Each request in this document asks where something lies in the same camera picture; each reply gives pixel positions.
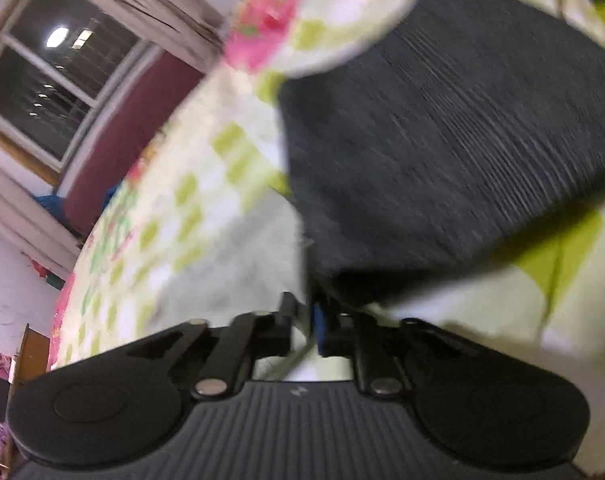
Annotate black pants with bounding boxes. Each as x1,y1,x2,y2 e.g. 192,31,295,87
277,0,605,313

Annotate window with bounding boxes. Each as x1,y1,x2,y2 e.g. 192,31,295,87
0,0,153,178

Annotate wooden desk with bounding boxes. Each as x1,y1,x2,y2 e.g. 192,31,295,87
7,322,50,396

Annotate red item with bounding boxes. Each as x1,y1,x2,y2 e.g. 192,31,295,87
25,255,58,283

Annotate blue bag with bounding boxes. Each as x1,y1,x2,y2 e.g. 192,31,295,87
32,192,83,238

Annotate checkered bed sheet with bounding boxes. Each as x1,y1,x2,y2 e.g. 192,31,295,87
47,0,605,480

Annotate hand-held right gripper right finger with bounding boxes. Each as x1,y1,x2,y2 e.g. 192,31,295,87
313,302,478,397

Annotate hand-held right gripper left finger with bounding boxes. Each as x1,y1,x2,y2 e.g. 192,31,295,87
125,292,296,402

